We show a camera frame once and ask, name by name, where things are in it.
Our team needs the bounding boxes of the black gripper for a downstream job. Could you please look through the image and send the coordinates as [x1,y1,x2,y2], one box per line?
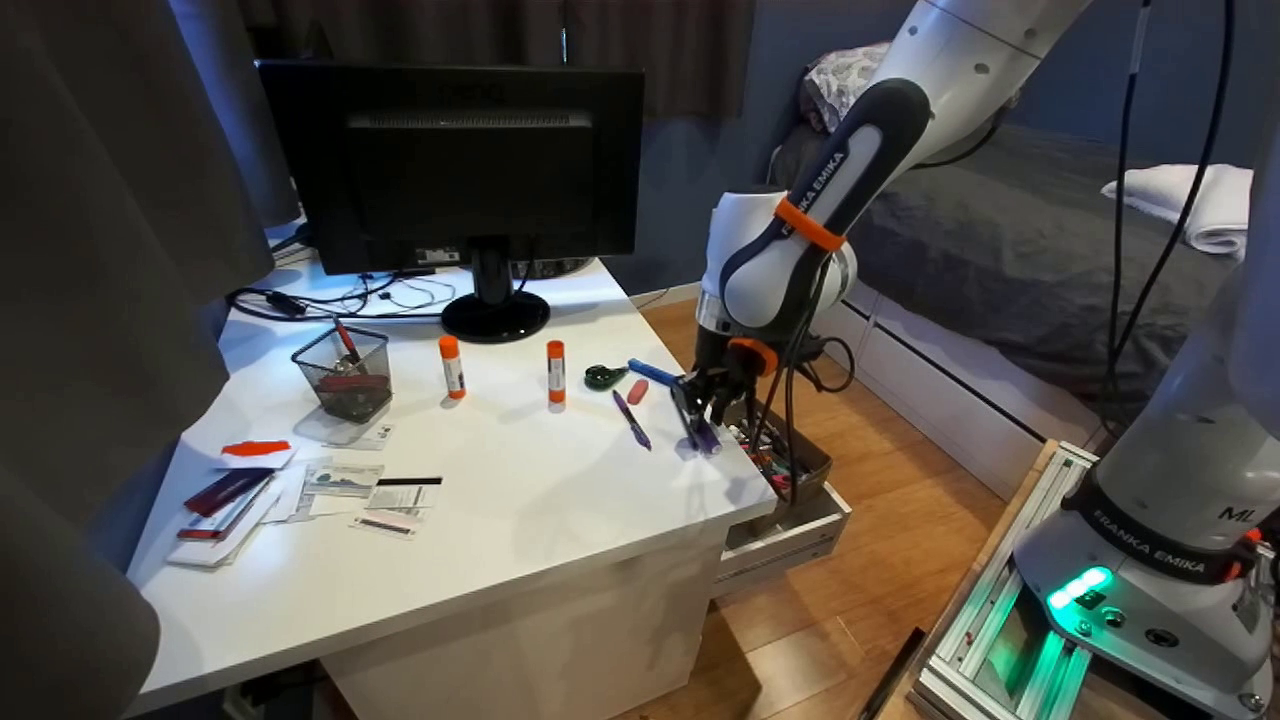
[673,327,791,452]

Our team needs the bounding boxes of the blue pen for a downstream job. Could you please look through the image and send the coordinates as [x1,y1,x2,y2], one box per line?
[624,350,689,391]

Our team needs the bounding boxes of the thin purple pen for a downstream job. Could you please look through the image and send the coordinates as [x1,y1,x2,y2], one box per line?
[607,383,655,457]

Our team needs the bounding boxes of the white desk drawer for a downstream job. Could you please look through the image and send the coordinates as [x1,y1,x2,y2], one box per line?
[713,475,854,605]

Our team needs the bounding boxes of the orange capped glue stick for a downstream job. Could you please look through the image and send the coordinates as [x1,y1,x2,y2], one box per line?
[435,331,474,405]
[542,334,571,411]

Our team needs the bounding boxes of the white desk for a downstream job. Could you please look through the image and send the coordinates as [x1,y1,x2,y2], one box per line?
[123,251,785,720]

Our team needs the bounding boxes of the black computer monitor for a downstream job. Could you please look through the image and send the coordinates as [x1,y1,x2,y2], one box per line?
[256,56,651,348]

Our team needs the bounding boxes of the dark grey bed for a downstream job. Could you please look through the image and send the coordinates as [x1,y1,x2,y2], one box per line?
[766,117,1256,502]

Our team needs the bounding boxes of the patterned pillow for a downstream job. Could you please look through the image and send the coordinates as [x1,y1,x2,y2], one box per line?
[795,40,896,135]

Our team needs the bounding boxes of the black mesh pen cup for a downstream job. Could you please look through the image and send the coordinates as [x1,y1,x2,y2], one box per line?
[289,320,397,429]

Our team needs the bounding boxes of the grey brown curtain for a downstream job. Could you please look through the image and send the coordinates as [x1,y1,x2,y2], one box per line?
[237,0,756,123]

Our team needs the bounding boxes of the red marker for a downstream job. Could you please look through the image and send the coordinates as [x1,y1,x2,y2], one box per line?
[218,436,296,458]

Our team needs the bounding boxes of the dark maroon pen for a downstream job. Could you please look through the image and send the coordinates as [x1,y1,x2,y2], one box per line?
[181,468,276,519]

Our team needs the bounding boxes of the white folded cloth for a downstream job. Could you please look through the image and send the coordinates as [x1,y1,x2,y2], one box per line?
[1100,161,1256,258]

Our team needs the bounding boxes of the grey fabric drape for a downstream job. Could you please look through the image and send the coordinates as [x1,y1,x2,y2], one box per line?
[0,0,276,720]

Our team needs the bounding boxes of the orange cable strap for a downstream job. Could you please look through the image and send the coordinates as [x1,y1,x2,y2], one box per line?
[774,195,854,254]

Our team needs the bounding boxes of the aluminium base frame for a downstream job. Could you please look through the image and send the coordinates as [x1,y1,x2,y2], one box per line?
[914,436,1280,720]

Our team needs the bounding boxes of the black desk cables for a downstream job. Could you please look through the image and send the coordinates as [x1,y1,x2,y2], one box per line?
[225,263,478,322]

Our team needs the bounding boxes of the long black cable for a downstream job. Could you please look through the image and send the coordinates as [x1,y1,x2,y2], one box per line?
[1100,0,1151,391]
[1112,0,1240,383]

